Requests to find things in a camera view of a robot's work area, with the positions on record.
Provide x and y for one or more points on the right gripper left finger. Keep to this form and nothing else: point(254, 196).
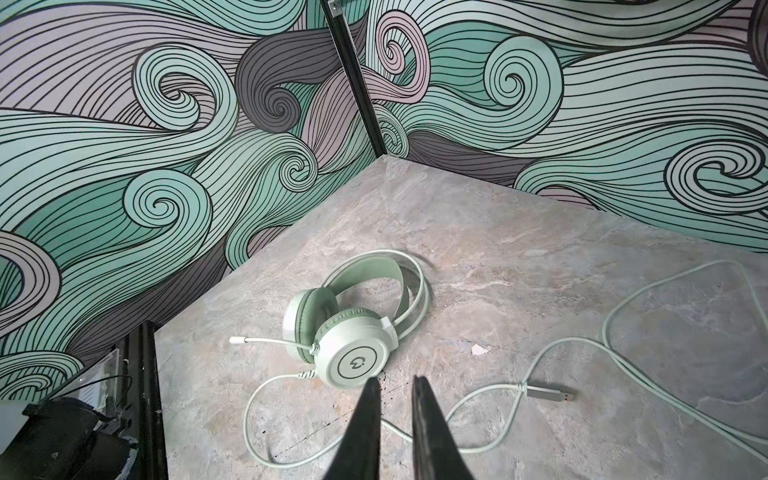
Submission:
point(358, 453)

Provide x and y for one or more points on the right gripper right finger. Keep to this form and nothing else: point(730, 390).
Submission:
point(435, 453)

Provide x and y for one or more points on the mint green headphones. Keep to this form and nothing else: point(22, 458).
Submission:
point(347, 347)

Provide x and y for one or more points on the black frame post left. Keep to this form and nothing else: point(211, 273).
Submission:
point(343, 41)

